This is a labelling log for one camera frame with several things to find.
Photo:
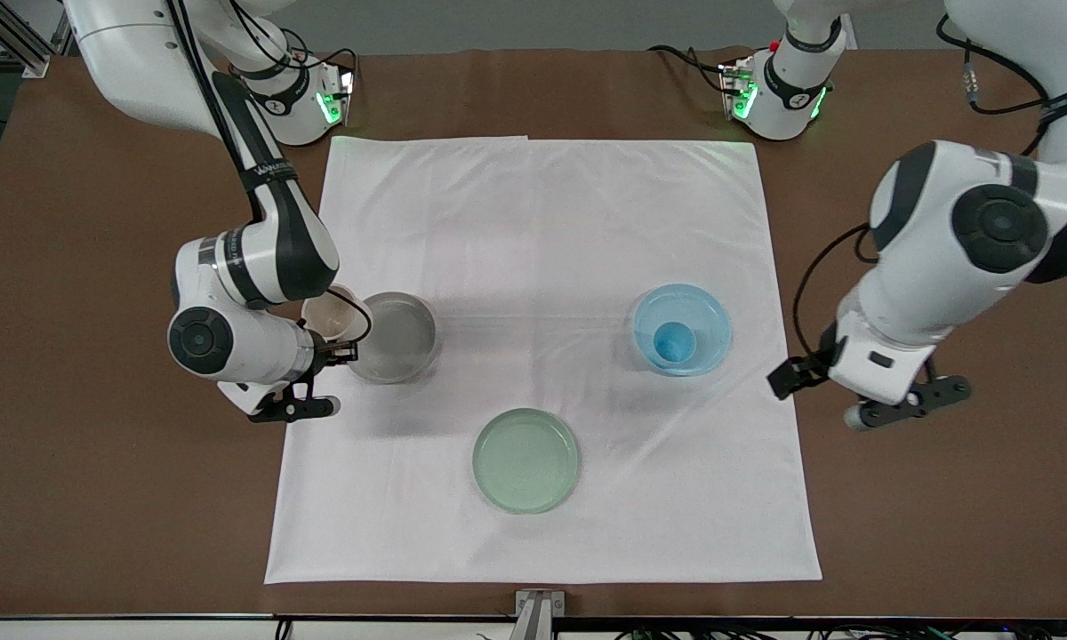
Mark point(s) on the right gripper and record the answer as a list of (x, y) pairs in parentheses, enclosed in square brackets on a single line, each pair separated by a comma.
[(332, 353)]

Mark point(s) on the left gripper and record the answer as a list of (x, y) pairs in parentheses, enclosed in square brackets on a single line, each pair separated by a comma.
[(793, 373)]

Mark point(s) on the blue cup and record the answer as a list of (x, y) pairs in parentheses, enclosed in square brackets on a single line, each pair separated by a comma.
[(674, 342)]

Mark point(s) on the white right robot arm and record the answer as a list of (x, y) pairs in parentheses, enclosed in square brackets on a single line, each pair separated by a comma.
[(142, 71)]

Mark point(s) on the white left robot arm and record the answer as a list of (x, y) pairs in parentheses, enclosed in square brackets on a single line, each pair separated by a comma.
[(942, 222)]

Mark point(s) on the gray plate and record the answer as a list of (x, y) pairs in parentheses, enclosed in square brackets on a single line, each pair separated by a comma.
[(405, 342)]

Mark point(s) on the blue plate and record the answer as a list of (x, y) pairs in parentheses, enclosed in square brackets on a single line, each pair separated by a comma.
[(702, 311)]

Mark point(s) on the green plate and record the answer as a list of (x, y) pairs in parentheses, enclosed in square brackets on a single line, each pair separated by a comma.
[(526, 460)]

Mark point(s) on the white cloth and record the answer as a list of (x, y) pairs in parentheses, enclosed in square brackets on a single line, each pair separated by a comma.
[(533, 222)]

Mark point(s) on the brown table cover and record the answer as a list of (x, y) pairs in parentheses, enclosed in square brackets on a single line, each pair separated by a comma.
[(124, 498)]

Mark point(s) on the aluminium frame profile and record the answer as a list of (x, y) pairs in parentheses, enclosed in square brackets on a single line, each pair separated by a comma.
[(31, 58)]

